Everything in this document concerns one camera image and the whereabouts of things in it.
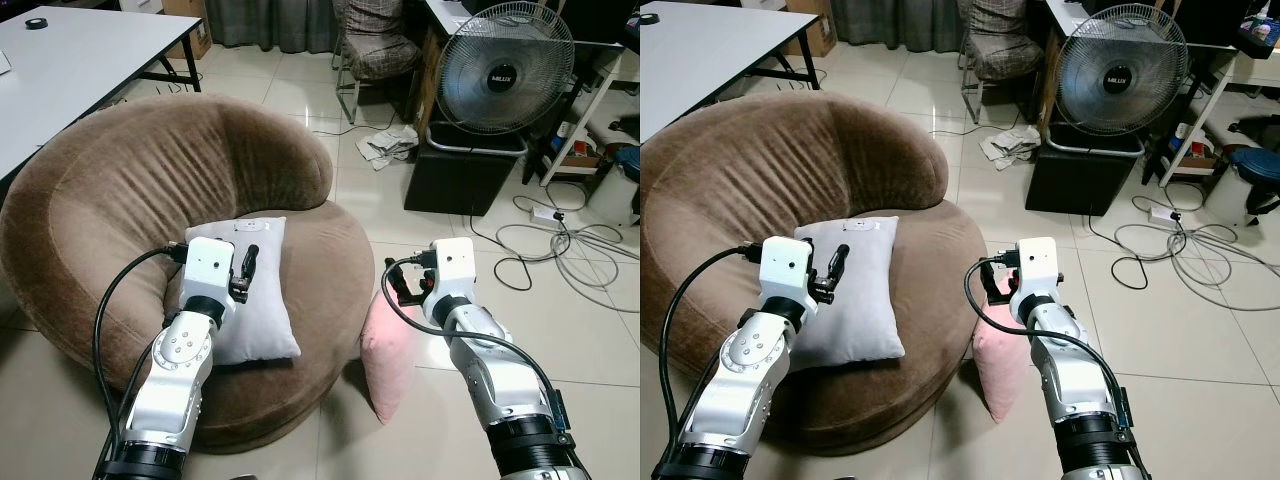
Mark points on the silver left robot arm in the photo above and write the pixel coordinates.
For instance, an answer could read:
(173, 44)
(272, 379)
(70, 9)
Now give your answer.
(175, 390)
(745, 390)

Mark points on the white table with black legs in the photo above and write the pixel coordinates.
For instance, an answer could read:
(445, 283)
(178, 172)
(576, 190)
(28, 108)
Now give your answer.
(700, 50)
(70, 70)

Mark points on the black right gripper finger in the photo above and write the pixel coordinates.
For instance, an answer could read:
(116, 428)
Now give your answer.
(990, 292)
(400, 292)

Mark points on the black box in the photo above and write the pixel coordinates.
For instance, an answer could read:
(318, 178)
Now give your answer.
(1080, 185)
(460, 185)

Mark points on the crumpled white cloth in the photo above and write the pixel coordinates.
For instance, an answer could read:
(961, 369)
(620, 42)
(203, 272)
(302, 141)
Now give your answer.
(1012, 146)
(388, 146)

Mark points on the pink pillow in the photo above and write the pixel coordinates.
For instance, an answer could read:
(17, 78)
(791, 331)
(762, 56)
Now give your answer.
(1000, 370)
(385, 360)

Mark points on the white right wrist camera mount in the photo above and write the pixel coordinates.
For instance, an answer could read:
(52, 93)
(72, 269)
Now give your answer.
(1035, 265)
(455, 265)

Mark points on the white power strip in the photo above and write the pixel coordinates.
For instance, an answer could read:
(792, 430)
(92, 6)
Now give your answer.
(1166, 213)
(545, 213)

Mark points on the cardboard box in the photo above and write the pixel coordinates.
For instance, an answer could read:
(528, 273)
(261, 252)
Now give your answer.
(812, 25)
(188, 25)

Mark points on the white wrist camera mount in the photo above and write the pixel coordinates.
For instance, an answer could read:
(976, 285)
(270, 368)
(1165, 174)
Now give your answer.
(785, 265)
(1035, 265)
(208, 265)
(455, 265)

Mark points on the chair with plaid cushions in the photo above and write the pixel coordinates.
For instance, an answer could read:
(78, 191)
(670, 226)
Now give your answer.
(380, 50)
(1005, 50)

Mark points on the brown round velvet sofa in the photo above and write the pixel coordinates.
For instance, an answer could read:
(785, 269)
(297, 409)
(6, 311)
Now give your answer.
(780, 160)
(150, 160)

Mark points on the grey pillow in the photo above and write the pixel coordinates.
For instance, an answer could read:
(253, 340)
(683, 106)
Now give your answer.
(265, 320)
(870, 320)

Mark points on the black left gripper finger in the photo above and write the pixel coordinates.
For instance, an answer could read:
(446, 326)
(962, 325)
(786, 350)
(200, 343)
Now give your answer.
(251, 260)
(839, 260)

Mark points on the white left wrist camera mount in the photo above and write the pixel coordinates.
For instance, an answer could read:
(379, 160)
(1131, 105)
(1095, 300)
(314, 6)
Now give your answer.
(208, 265)
(785, 265)

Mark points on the black floor fan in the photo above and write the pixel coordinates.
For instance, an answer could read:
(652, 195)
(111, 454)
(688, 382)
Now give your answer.
(500, 80)
(1120, 80)

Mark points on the blue round stool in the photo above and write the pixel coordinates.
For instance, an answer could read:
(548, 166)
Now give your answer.
(629, 160)
(1255, 162)

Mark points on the black tape roll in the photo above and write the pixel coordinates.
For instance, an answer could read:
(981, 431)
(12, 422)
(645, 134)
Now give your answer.
(37, 22)

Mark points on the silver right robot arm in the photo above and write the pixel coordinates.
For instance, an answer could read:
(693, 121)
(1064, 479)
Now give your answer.
(1075, 380)
(490, 370)

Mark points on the grey curtain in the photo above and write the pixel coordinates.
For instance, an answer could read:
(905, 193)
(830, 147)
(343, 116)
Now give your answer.
(270, 22)
(895, 20)

